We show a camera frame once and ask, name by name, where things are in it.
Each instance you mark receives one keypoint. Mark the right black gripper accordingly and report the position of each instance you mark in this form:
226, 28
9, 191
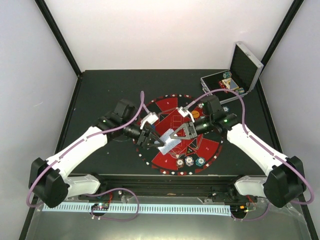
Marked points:
188, 135

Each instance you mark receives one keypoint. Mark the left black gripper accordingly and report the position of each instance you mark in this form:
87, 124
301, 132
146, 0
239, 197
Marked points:
145, 136

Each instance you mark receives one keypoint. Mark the black triangular marker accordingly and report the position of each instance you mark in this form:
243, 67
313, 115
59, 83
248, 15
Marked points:
189, 151

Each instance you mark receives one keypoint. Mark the orange big blind button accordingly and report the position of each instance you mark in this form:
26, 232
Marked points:
195, 114

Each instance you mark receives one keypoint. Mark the clear round dealer button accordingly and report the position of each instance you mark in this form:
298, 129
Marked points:
175, 152

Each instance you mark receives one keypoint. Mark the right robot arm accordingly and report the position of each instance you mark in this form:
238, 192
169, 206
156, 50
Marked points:
283, 179

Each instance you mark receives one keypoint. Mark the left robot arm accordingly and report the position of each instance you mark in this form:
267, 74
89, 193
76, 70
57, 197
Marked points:
50, 179

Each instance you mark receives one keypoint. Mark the round red black poker mat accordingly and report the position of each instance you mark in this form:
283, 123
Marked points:
207, 145

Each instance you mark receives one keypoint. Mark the red dice in case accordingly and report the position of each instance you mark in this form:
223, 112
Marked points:
221, 84

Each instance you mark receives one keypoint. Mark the pyramid card box in case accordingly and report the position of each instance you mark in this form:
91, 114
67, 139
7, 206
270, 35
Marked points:
230, 84

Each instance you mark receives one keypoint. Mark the green chip stack case front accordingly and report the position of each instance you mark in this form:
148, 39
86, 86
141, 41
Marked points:
240, 91

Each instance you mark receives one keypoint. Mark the green chip stack in case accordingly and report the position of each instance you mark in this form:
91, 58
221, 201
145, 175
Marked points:
227, 74

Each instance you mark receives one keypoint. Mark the aluminium poker case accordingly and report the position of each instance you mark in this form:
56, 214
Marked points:
245, 70

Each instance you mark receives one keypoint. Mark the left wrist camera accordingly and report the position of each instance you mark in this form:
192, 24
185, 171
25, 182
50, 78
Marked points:
150, 118

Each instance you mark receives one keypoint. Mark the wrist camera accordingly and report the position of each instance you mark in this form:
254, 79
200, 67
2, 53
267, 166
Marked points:
184, 112
150, 118

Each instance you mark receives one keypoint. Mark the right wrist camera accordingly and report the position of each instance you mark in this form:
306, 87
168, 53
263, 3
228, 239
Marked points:
184, 112

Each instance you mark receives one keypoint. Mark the white slotted cable duct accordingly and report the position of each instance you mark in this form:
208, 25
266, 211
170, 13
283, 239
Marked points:
132, 208

